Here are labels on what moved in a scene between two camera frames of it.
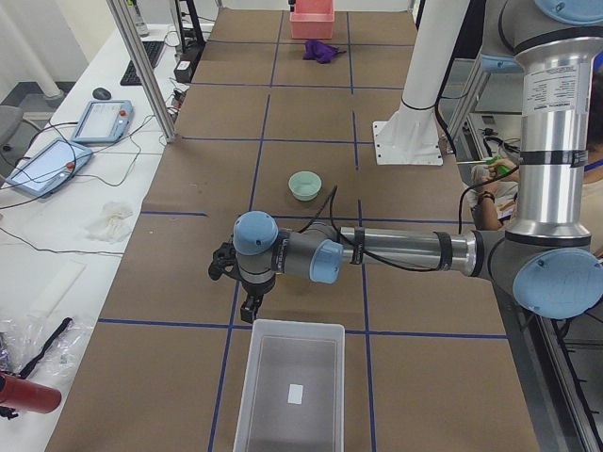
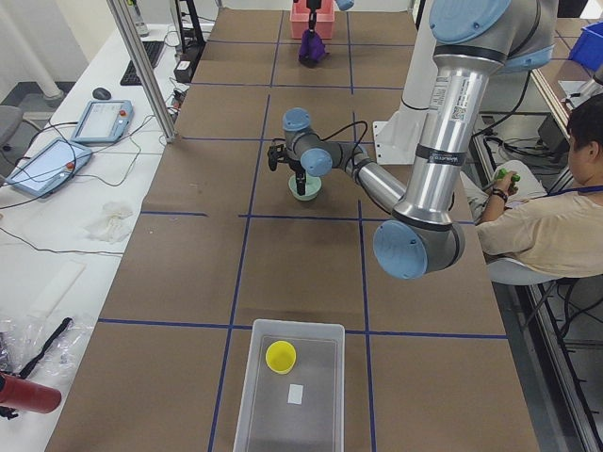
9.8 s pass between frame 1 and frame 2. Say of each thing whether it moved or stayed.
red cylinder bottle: stayed
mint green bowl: stayed
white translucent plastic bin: stayed
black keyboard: stayed
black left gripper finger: moved
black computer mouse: stayed
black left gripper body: moved
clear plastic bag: stayed
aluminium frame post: stayed
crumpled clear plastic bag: stayed
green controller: moved
